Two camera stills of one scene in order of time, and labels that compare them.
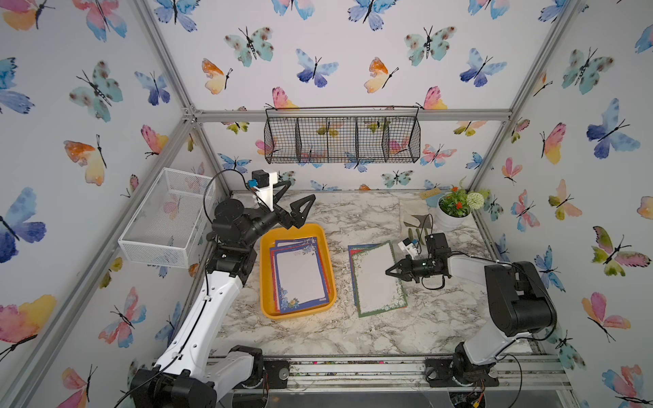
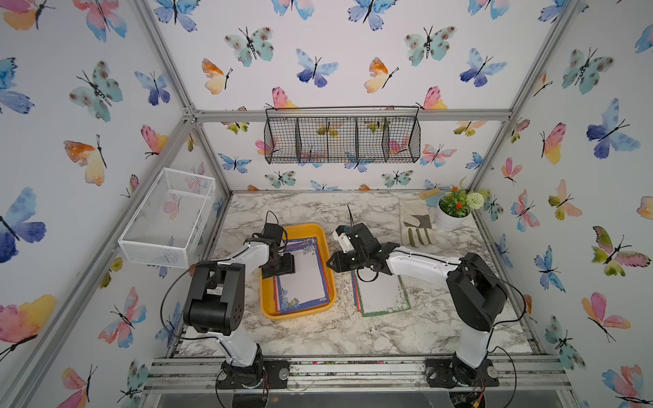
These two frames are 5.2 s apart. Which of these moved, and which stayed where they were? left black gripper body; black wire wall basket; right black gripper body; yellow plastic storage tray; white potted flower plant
Moved: right black gripper body; left black gripper body
Stayed: black wire wall basket; white potted flower plant; yellow plastic storage tray
